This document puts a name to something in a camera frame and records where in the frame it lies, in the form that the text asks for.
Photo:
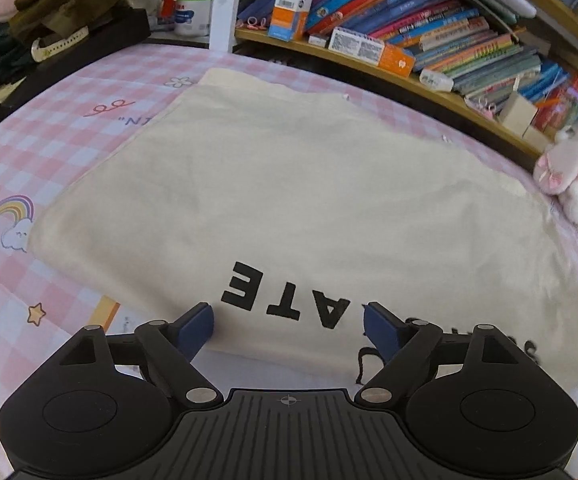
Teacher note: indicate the white green pen cup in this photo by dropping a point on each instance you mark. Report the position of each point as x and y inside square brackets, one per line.
[193, 15]

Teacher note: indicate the white and wooden bookshelf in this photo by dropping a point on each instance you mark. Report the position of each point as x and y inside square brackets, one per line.
[221, 5]

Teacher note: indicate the long white orange carton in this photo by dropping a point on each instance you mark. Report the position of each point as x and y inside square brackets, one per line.
[364, 50]

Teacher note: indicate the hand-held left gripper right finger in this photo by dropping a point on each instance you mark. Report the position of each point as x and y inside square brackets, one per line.
[381, 332]

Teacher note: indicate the pink white plush bunny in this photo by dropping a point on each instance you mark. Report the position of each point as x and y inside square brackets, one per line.
[576, 180]

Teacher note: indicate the row of colourful books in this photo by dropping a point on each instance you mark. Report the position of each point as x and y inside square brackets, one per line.
[419, 15]

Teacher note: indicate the pink checked cartoon desk mat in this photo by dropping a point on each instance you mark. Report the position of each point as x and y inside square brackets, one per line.
[54, 130]

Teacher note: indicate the tall white orange carton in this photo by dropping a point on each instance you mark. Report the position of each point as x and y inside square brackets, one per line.
[294, 0]

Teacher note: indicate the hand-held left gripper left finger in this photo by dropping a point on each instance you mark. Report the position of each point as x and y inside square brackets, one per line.
[196, 330]

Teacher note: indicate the pink scissors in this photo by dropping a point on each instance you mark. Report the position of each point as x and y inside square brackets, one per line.
[251, 23]
[481, 107]

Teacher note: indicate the small white box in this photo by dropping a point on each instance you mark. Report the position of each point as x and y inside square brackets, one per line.
[436, 80]

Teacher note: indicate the cream T-shirt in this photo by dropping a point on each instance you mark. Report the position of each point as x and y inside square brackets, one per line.
[294, 185]

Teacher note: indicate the beige paper boxes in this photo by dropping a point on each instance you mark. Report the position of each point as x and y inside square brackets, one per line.
[519, 115]

